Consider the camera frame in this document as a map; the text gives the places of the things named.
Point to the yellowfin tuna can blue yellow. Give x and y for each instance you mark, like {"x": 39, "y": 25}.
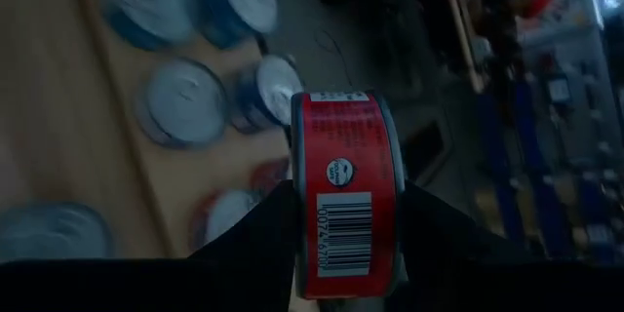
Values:
{"x": 49, "y": 234}

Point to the silver lid seafood can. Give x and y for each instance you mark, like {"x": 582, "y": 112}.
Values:
{"x": 280, "y": 88}

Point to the blue storage bin rack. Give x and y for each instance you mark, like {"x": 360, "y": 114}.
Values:
{"x": 502, "y": 166}

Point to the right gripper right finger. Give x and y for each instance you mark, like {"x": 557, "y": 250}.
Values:
{"x": 463, "y": 268}

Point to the red can with barcode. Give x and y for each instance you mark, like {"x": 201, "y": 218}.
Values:
{"x": 351, "y": 146}

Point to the dark floor mat striped edge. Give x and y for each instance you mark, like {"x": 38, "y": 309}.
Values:
{"x": 424, "y": 148}

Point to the blue white label tuna can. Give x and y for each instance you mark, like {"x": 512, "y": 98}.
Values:
{"x": 151, "y": 5}

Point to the red can fish picture label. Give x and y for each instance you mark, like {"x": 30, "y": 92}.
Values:
{"x": 229, "y": 214}

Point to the bright blue label tuna can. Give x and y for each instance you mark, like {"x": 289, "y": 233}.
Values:
{"x": 185, "y": 102}

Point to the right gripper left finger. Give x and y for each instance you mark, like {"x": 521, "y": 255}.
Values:
{"x": 253, "y": 263}

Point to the person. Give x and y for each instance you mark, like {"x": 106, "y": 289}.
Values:
{"x": 502, "y": 34}

